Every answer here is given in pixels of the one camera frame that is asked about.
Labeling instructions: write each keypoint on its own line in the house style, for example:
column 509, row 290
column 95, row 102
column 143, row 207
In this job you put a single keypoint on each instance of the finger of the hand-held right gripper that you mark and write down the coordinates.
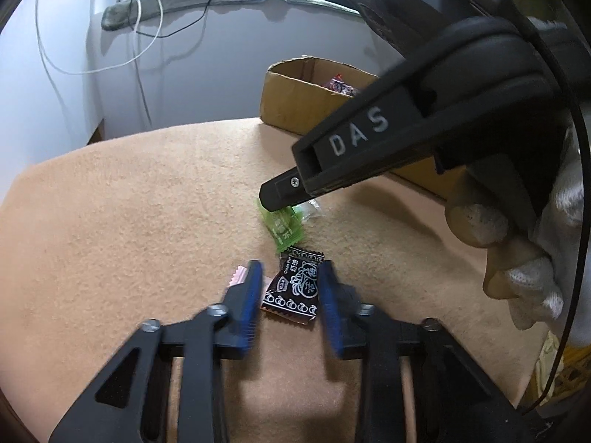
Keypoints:
column 281, row 191

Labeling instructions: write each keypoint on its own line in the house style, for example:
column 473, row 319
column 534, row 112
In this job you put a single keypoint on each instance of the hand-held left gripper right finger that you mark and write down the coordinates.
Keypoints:
column 330, row 304

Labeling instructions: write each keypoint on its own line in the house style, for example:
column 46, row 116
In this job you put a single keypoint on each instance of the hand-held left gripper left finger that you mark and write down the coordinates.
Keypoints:
column 249, row 300

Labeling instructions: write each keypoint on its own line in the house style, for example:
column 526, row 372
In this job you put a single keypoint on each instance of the green candy packet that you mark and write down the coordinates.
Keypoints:
column 281, row 228

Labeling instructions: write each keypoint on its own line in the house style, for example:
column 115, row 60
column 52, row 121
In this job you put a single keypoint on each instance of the black candy packet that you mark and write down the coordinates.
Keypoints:
column 293, row 286

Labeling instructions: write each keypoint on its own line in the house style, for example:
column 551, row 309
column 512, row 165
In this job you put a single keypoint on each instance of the cardboard box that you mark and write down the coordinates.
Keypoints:
column 281, row 101

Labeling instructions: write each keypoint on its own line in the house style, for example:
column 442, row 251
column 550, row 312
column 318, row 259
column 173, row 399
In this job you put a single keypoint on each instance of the clear red-edged snack packet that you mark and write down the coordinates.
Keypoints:
column 340, row 85

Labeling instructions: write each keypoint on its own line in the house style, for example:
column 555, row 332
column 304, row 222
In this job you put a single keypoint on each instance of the person's right hand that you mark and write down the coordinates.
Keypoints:
column 531, row 281

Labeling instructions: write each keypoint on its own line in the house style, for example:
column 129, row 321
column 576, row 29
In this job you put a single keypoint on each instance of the pink candy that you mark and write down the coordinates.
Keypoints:
column 236, row 277

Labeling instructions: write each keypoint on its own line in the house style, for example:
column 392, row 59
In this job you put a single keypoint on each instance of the clear wrapped candy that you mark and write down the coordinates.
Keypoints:
column 308, row 210

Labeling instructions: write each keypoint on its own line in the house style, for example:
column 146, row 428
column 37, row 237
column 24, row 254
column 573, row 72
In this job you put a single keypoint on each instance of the grey windowsill cloth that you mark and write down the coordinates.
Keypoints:
column 184, row 0

